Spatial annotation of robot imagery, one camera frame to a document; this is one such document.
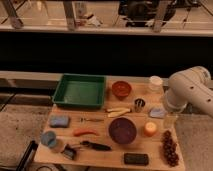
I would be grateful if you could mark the yellow banana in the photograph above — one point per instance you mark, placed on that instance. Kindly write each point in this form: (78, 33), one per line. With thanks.
(115, 112)

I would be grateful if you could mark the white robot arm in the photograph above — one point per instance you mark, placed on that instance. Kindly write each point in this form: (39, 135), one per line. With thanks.
(189, 86)

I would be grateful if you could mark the small metal cup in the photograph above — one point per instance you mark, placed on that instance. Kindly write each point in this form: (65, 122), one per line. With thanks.
(139, 104)

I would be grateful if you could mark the small orange bowl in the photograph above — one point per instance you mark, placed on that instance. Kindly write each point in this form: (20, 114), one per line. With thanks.
(121, 89)

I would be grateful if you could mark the green plastic tray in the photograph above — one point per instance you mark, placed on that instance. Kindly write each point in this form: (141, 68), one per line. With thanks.
(80, 91)

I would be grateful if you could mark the purple bowl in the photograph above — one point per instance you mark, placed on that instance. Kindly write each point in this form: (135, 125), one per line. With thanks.
(122, 131)

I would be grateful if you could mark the orange fruit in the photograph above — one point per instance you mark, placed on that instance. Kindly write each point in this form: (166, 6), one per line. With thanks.
(150, 128)

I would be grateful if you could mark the blue sponge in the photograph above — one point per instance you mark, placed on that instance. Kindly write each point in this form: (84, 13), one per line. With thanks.
(59, 121)

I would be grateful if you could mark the clear glass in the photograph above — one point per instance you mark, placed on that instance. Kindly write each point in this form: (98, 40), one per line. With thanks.
(169, 120)

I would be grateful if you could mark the small black clip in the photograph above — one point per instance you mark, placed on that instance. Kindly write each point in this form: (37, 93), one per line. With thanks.
(69, 152)

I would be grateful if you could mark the black rectangular sponge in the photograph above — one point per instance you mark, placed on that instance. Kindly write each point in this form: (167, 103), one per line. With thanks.
(136, 159)

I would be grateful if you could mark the bunch of red grapes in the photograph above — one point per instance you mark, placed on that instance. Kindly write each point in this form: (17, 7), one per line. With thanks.
(169, 149)

